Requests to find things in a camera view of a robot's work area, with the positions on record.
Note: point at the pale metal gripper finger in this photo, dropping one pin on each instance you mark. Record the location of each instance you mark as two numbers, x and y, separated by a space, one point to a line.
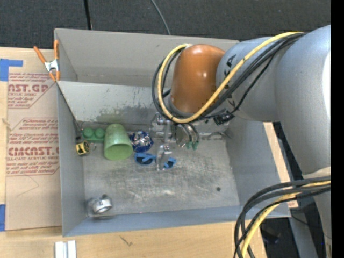
168 132
163 157

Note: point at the blue sunglasses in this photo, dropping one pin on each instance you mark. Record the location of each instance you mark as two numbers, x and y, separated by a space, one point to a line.
143 158

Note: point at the blue and silver crumpled wrapper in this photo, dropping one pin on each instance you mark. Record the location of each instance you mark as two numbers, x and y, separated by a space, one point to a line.
140 141

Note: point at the grey metal bin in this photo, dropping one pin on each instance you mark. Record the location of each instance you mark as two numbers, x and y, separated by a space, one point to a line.
161 189

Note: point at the light green plastic cup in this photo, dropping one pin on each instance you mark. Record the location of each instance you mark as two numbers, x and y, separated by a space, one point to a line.
117 144

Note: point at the green toy building block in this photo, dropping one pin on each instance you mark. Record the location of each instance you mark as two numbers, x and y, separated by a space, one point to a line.
92 135

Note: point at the silver metal pipe fitting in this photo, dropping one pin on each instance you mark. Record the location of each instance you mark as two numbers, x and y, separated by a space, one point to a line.
100 205

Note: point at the brown cardboard board red print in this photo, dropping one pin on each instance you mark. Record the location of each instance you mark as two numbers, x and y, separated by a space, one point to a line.
32 187

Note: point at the black cylinder on white bracket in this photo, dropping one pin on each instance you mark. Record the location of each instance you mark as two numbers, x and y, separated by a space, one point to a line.
223 118

